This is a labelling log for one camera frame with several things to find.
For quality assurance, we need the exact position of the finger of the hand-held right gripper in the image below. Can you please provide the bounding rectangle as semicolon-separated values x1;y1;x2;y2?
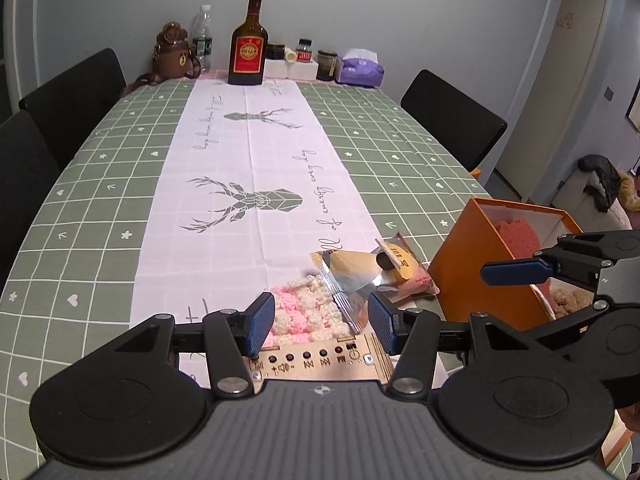
522;300;611;357
480;232;616;291

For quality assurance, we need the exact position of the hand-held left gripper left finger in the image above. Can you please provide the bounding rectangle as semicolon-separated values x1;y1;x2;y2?
112;291;277;401

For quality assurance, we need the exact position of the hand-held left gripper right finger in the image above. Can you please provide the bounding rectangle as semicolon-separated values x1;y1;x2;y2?
367;291;533;401

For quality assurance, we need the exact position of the pink and tan sponge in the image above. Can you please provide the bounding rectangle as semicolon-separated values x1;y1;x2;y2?
495;217;598;322

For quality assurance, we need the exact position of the pink and white knitted item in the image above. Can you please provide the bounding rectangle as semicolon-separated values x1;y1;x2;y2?
260;275;358;351

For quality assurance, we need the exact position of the orange box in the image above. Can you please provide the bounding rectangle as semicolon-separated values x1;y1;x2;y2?
427;197;586;332

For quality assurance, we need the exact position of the clear pink snack packet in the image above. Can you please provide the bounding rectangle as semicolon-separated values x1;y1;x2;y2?
372;232;441;306

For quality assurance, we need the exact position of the silver foil snack packet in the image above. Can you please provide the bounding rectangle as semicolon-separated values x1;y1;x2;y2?
309;249;396;336

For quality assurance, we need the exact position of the wooden radio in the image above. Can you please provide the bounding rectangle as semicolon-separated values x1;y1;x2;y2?
242;330;396;395

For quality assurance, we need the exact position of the white sofa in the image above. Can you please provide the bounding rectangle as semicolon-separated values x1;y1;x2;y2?
552;170;640;233

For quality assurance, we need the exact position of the dark jacket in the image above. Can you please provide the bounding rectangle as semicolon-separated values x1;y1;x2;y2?
577;154;623;213

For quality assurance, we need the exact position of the yellow garment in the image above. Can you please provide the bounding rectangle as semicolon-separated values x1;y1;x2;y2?
617;170;640;211

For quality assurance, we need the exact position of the white door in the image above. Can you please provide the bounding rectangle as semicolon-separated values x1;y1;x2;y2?
495;0;616;201

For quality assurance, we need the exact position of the green checked tablecloth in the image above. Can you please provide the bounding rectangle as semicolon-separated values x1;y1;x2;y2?
0;67;640;480

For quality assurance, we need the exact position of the purple tissue pack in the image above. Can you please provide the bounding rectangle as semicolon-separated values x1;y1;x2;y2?
335;47;386;87

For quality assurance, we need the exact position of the white box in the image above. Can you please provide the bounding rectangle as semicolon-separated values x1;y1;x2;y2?
263;57;319;80

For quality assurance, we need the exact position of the dark glass jar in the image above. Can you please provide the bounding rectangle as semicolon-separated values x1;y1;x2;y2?
316;49;337;82

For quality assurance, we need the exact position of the brown liquor bottle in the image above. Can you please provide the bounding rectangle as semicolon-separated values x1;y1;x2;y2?
227;0;269;86

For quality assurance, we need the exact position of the brown bear bottle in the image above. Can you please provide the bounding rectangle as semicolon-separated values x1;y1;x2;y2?
120;21;202;98

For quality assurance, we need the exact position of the clear water bottle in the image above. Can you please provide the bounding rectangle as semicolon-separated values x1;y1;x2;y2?
191;4;214;73

